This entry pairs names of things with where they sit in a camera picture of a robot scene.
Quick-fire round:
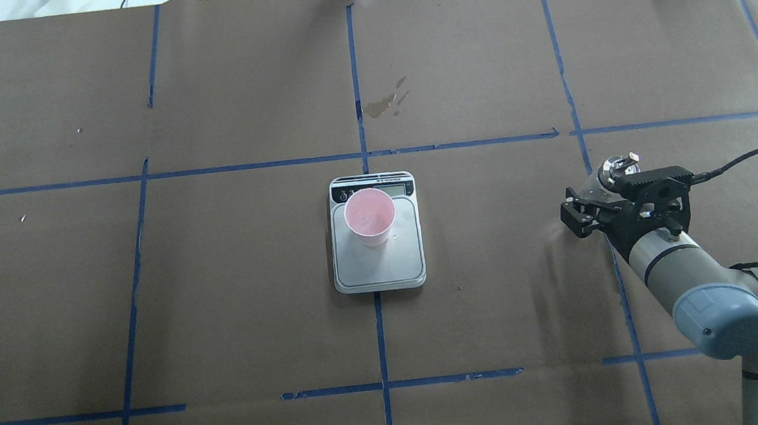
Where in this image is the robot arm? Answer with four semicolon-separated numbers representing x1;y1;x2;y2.
560;168;758;425

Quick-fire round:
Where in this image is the digital kitchen scale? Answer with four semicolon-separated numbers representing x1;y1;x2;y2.
328;171;427;294

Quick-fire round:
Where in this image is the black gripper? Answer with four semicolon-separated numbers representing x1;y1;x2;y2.
559;183;678;258

